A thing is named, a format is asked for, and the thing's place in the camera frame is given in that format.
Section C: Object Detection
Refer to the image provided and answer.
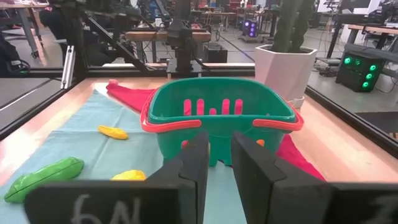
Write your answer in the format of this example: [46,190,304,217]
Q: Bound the white planter saucer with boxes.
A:
[287,95,306,110]

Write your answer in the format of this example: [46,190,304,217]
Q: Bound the wooden desk grey legs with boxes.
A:
[329,24,398,63]
[0,0,49,58]

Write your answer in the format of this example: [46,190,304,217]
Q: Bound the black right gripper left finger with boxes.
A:
[24,131,210,224]

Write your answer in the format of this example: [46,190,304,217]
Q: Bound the wooden workbench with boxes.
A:
[124,30,212,63]

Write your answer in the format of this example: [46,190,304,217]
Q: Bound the white angular planter pot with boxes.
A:
[254,44,318,102]

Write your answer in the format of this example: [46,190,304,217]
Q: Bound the black aluminium table frame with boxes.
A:
[0,0,398,150]

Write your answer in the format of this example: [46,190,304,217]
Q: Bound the computer tower purple lights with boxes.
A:
[242,19,259,38]

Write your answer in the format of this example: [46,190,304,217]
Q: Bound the light blue cloth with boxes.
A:
[0,89,248,224]

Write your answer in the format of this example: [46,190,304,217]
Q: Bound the person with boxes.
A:
[39,4,94,66]

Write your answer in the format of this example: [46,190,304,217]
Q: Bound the yellow toy corn cob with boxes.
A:
[110,169,147,182]

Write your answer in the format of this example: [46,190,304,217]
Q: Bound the red cloth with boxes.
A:
[105,78,326,183]

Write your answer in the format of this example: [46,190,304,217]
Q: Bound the silver aluminium bracket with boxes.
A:
[60,45,76,90]

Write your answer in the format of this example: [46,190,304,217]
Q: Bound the black cube case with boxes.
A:
[203,42,228,63]

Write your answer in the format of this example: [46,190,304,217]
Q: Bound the black hazard-striped floor mat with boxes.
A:
[354,111,398,140]

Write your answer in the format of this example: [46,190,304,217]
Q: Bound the green toy cucumber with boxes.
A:
[3,156,85,204]

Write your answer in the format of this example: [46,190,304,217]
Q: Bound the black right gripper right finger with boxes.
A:
[230,131,398,224]

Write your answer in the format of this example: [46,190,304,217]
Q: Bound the teal basket orange handles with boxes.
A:
[140,77,305,167]

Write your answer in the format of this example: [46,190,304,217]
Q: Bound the computer tower green lights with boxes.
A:
[335,51,386,93]

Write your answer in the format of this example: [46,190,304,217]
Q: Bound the small yellow toy banana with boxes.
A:
[98,125,129,141]

